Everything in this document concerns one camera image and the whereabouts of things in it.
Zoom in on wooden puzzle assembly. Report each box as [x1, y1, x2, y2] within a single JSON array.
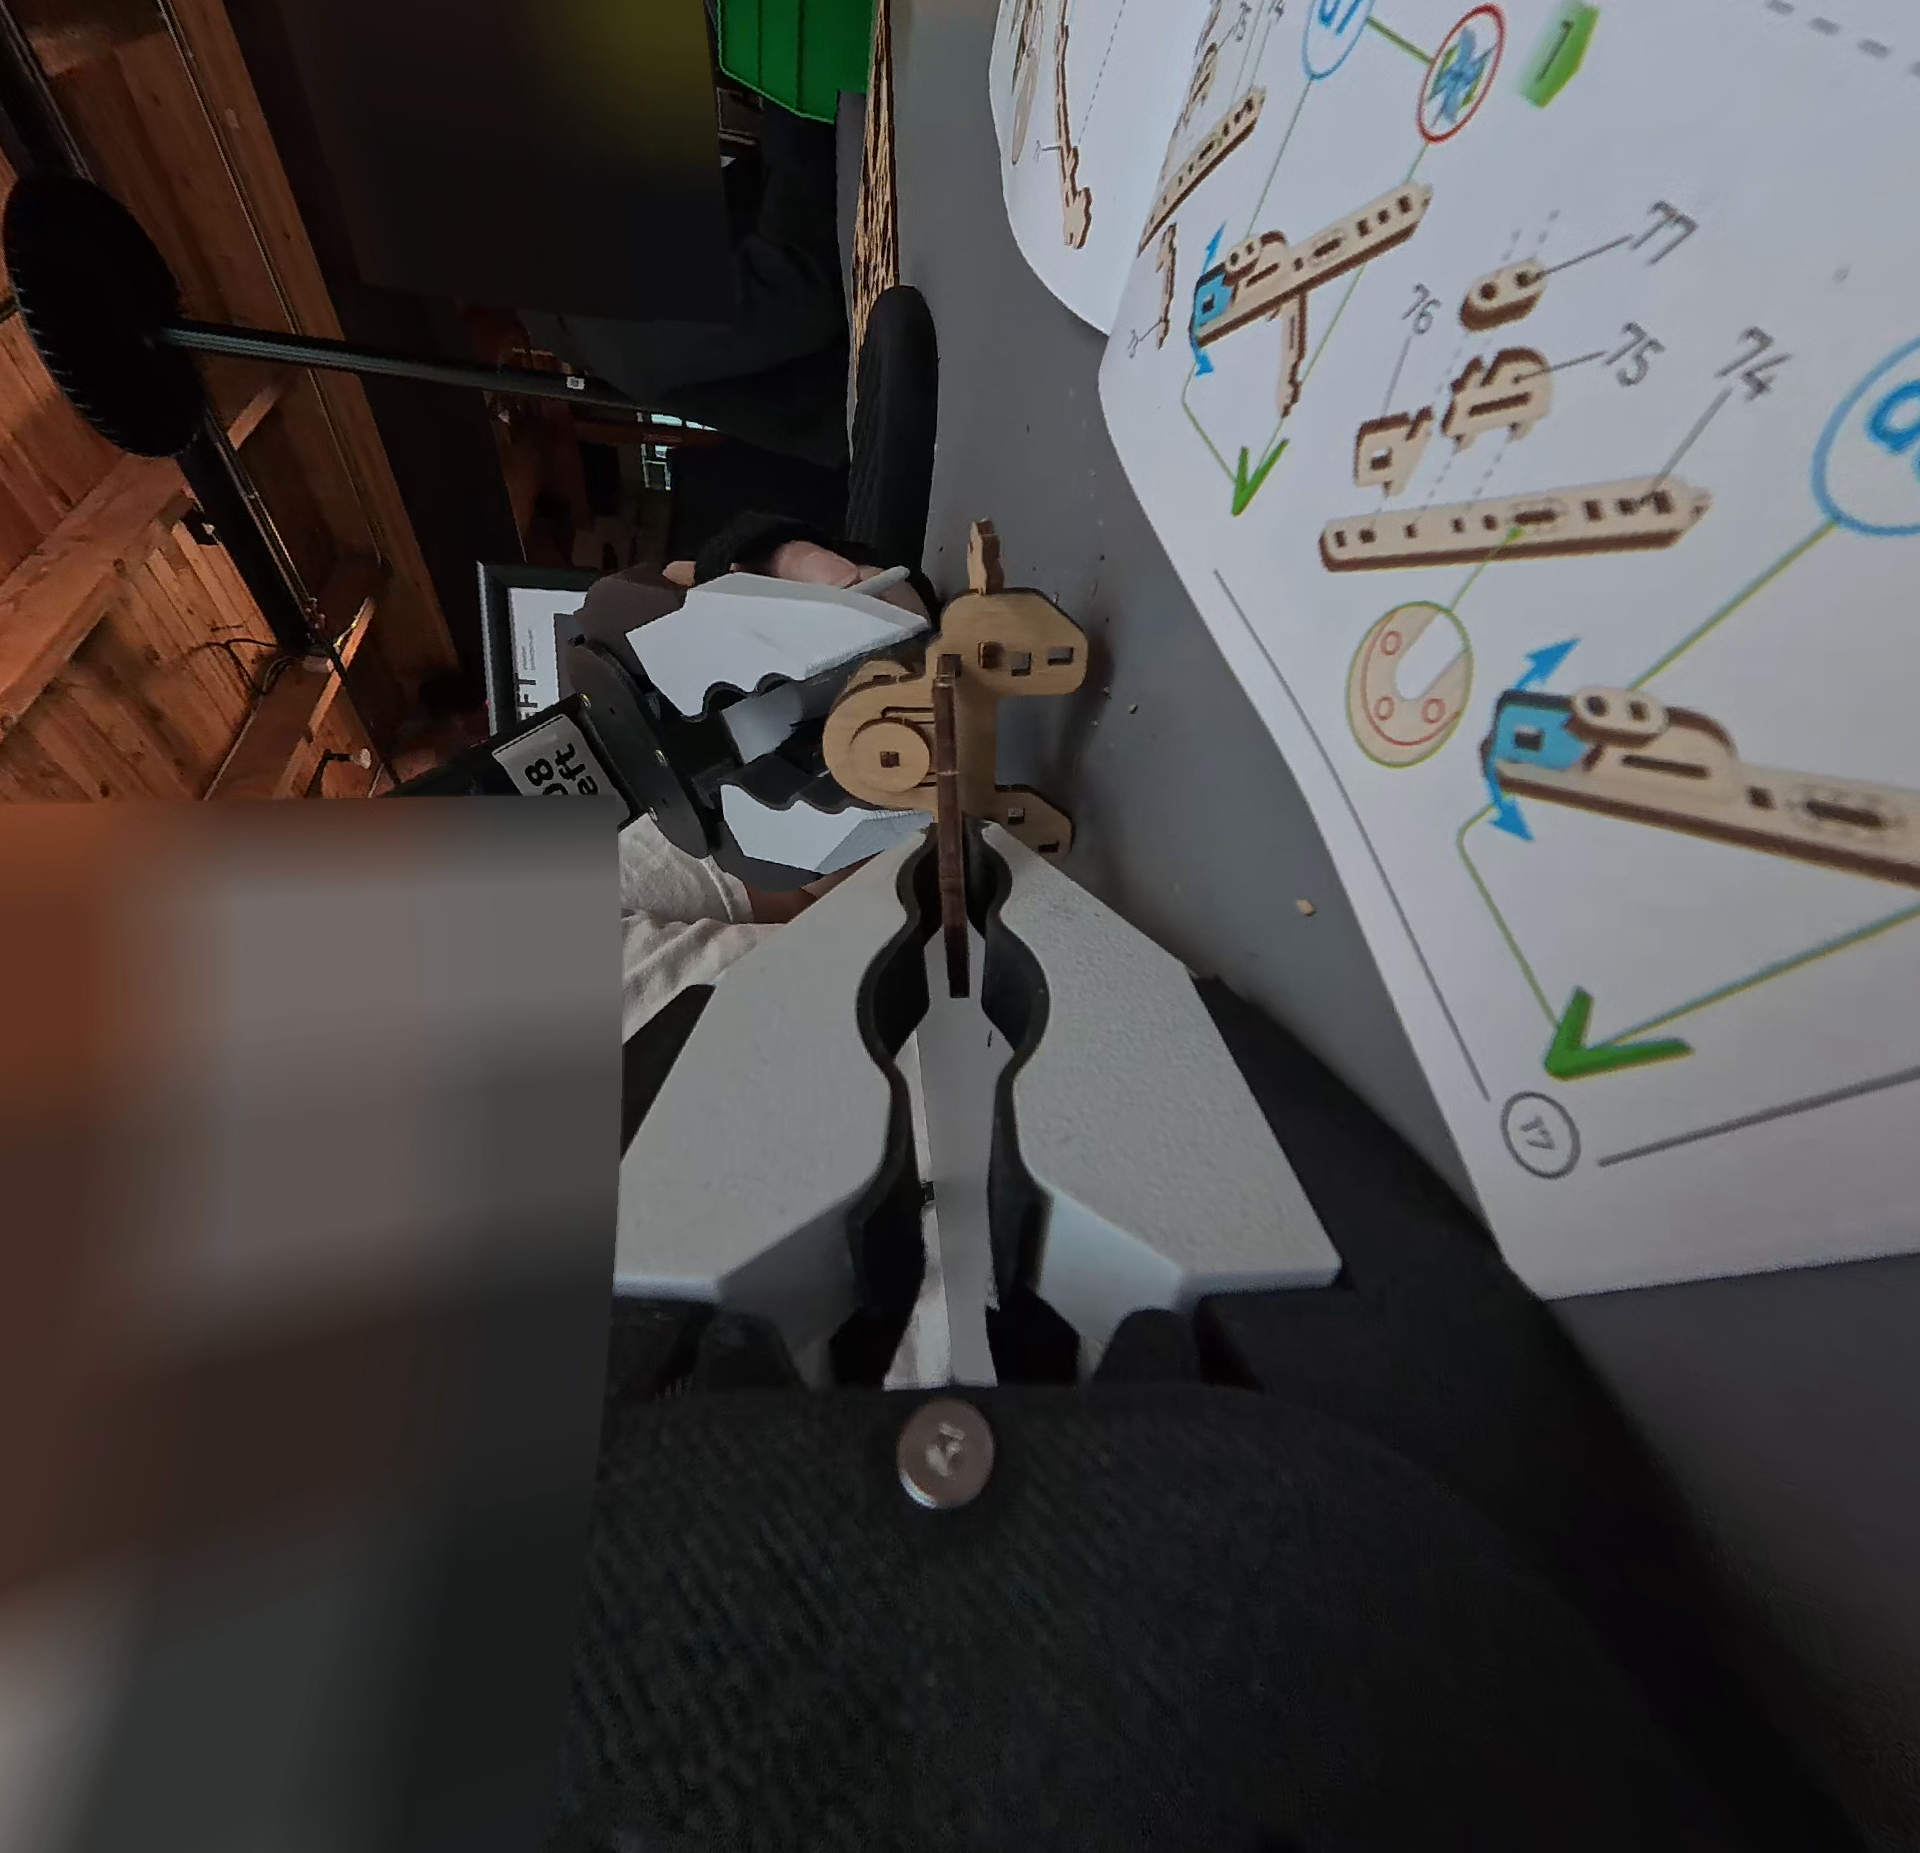
[[822, 519, 1089, 856]]

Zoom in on green plastic bin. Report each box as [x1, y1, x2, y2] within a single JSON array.
[[712, 0, 888, 123]]

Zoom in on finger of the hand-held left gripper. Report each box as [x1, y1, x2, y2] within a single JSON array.
[[625, 575, 942, 725], [714, 743, 936, 891]]

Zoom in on puzzle instruction booklet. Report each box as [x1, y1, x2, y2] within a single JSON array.
[[987, 0, 1920, 1302]]

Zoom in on grey desk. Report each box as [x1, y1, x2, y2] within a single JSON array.
[[863, 0, 1920, 1853]]

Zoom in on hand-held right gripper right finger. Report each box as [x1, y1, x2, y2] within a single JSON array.
[[974, 831, 1343, 1387]]

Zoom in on wooden puzzle piece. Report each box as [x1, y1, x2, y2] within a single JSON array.
[[930, 652, 979, 1003]]

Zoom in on laser-cut plywood sheet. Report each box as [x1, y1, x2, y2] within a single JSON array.
[[847, 0, 903, 370]]

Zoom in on person's left forearm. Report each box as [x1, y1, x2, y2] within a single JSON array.
[[618, 818, 783, 1045]]

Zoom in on black pole with round disc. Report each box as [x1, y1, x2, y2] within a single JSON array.
[[0, 172, 723, 461]]

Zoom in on person's left hand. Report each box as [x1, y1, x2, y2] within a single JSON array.
[[768, 536, 913, 596]]

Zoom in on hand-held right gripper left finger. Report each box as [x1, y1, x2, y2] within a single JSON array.
[[615, 837, 925, 1387]]

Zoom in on black framed white sign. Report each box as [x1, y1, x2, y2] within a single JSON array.
[[477, 563, 603, 737]]

